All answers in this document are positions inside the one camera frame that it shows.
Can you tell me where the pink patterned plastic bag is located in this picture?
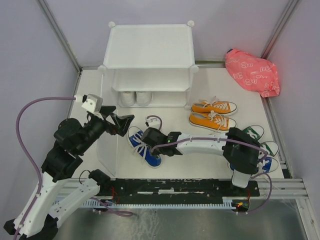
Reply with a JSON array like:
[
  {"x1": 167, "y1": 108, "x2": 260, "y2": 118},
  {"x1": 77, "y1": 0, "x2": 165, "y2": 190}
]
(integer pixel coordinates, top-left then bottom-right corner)
[{"x1": 225, "y1": 48, "x2": 280, "y2": 98}]

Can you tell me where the left aluminium frame post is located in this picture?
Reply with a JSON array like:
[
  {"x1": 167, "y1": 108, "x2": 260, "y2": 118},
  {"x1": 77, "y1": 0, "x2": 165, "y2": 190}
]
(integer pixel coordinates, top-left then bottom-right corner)
[{"x1": 36, "y1": 0, "x2": 82, "y2": 73}]

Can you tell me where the orange canvas sneaker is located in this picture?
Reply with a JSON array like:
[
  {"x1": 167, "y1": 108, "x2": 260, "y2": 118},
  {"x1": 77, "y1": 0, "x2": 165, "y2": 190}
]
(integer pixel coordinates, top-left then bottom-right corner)
[
  {"x1": 191, "y1": 97, "x2": 238, "y2": 116},
  {"x1": 188, "y1": 111, "x2": 237, "y2": 132}
]

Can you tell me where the white plastic shoe cabinet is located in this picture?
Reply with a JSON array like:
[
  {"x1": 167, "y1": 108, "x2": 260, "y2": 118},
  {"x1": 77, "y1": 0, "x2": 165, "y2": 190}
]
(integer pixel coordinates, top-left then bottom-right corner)
[{"x1": 98, "y1": 20, "x2": 199, "y2": 108}]

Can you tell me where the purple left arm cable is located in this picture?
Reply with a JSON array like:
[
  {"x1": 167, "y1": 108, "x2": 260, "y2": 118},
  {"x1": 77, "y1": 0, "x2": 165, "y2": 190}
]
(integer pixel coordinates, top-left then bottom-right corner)
[{"x1": 12, "y1": 96, "x2": 77, "y2": 240}]

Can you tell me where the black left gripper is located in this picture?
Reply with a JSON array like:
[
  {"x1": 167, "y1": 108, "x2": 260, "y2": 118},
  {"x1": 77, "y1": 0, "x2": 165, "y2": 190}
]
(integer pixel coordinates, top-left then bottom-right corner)
[{"x1": 77, "y1": 104, "x2": 135, "y2": 153}]

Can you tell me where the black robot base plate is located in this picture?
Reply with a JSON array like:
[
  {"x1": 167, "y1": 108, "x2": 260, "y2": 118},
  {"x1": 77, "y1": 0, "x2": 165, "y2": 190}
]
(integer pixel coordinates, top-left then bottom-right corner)
[{"x1": 98, "y1": 178, "x2": 260, "y2": 205}]

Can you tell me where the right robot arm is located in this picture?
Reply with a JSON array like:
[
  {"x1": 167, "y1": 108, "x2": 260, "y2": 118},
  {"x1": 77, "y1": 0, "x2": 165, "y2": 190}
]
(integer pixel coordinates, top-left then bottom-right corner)
[{"x1": 141, "y1": 127, "x2": 268, "y2": 196}]

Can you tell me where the blue canvas sneaker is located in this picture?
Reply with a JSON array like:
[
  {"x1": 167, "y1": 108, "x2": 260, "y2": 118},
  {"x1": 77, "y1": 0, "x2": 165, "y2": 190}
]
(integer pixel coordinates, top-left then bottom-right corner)
[
  {"x1": 228, "y1": 157, "x2": 280, "y2": 175},
  {"x1": 127, "y1": 126, "x2": 162, "y2": 168}
]

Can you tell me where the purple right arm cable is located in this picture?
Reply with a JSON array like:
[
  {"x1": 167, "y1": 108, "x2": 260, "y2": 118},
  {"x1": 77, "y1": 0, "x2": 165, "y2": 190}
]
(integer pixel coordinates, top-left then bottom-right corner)
[{"x1": 150, "y1": 138, "x2": 273, "y2": 216}]

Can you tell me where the aluminium corner frame post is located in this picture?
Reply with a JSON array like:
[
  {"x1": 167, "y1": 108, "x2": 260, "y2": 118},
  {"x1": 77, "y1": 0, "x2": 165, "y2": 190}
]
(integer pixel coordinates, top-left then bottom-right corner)
[{"x1": 260, "y1": 0, "x2": 302, "y2": 59}]

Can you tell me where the green canvas sneaker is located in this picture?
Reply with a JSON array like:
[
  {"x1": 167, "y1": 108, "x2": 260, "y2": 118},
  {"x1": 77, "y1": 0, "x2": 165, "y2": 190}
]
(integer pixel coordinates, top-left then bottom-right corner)
[
  {"x1": 243, "y1": 125, "x2": 265, "y2": 141},
  {"x1": 260, "y1": 141, "x2": 279, "y2": 157}
]

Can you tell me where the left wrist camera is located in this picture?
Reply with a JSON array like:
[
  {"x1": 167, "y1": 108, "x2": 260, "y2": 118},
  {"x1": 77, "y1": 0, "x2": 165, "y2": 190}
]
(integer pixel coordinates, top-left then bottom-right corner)
[{"x1": 81, "y1": 94, "x2": 103, "y2": 114}]

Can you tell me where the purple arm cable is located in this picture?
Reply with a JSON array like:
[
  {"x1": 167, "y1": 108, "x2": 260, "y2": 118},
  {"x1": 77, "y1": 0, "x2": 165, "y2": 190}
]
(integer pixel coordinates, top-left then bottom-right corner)
[
  {"x1": 12, "y1": 96, "x2": 77, "y2": 240},
  {"x1": 150, "y1": 138, "x2": 273, "y2": 216}
]

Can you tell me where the white leather sneaker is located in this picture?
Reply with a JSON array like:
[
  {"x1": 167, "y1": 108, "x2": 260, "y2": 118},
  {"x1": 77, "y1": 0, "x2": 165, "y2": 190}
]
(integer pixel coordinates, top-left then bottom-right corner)
[
  {"x1": 120, "y1": 91, "x2": 136, "y2": 107},
  {"x1": 136, "y1": 91, "x2": 153, "y2": 107}
]

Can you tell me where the white slotted cable duct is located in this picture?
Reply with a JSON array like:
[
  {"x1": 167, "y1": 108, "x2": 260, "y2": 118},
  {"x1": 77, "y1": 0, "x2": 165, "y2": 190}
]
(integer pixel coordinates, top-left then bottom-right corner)
[{"x1": 49, "y1": 197, "x2": 238, "y2": 209}]

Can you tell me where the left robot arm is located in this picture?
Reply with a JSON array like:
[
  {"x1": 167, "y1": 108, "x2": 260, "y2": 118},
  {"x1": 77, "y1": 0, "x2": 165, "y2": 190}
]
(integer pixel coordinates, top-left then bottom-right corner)
[{"x1": 3, "y1": 106, "x2": 135, "y2": 240}]

